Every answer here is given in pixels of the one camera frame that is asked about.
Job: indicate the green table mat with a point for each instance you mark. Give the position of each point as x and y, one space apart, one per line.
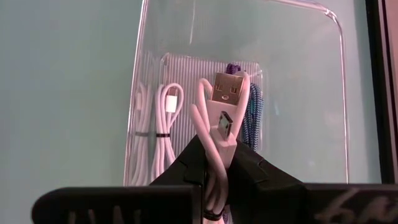
62 93

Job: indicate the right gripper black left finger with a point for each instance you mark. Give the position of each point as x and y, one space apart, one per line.
124 205

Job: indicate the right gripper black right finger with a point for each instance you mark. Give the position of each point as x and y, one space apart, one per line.
280 202

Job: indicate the black table frame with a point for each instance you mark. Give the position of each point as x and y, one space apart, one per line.
376 93

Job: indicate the clear plastic container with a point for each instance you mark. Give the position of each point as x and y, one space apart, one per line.
295 93

